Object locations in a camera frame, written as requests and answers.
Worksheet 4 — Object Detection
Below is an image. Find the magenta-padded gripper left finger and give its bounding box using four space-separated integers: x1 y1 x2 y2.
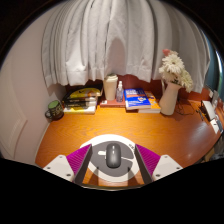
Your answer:
43 143 94 186

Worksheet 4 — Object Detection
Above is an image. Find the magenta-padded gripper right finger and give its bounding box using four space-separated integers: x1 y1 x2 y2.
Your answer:
134 143 184 185

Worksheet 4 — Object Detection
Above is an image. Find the dark grey computer mouse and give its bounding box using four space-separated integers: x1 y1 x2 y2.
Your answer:
105 142 123 169

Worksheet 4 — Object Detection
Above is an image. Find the white and grey mouse pad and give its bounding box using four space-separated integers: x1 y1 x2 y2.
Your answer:
79 133 145 184

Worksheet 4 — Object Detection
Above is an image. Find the dark mug with green inside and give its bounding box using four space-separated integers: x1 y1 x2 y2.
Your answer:
44 99 65 122

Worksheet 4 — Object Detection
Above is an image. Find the white and yellow book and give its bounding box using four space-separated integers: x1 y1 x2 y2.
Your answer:
63 104 98 115

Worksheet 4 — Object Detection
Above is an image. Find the white pitcher vase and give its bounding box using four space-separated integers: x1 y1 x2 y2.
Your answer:
158 79 183 116

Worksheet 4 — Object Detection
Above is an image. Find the white paper sheet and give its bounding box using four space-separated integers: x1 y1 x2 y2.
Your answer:
209 118 224 134

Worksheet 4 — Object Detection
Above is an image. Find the blue book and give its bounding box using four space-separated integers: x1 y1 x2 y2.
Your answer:
123 87 152 111

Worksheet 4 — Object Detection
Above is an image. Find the silver laptop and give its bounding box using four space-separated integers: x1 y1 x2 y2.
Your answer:
200 99 218 123

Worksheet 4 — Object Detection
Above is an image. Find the black and yellow book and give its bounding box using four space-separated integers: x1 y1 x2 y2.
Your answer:
62 87 104 101

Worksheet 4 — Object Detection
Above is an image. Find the red book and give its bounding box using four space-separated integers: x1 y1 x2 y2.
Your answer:
99 98 127 108

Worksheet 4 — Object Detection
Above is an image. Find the clear spray bottle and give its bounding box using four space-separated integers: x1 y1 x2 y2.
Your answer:
115 80 125 103

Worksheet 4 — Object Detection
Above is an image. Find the cream lidded cup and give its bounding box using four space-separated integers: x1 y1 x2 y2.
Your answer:
102 73 119 102

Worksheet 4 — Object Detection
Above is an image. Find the white flower bouquet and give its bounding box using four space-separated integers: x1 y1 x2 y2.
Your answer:
158 49 194 94

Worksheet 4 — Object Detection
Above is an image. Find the dark teal curtain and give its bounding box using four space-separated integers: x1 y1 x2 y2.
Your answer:
204 33 221 91

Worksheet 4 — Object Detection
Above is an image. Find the white curtain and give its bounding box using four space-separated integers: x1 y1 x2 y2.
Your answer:
41 0 212 94

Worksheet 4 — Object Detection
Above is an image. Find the black cable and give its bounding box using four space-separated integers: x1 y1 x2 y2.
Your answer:
175 99 198 116

